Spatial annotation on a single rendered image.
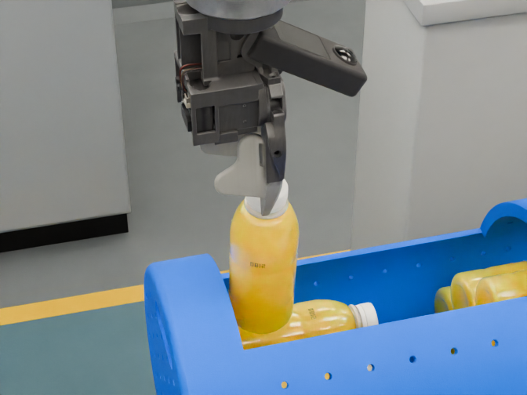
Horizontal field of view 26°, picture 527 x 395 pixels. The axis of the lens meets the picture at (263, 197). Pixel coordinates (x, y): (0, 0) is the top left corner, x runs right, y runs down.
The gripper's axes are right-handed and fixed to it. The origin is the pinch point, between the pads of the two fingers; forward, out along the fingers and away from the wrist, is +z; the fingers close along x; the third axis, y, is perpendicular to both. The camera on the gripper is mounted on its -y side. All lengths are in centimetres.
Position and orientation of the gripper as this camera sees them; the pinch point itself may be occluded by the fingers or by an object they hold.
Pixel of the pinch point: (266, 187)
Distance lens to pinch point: 105.0
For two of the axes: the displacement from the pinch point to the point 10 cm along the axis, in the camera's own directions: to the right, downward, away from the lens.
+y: -9.7, 1.7, -1.9
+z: 0.1, 7.8, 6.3
